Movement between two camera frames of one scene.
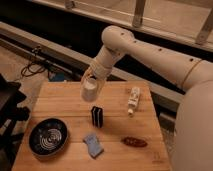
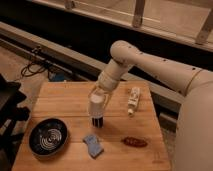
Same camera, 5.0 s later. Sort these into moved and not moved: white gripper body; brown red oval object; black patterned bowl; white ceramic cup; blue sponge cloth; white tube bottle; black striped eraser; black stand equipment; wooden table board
Moved: white gripper body; white ceramic cup
Not moved: white tube bottle; brown red oval object; black patterned bowl; wooden table board; blue sponge cloth; black stand equipment; black striped eraser
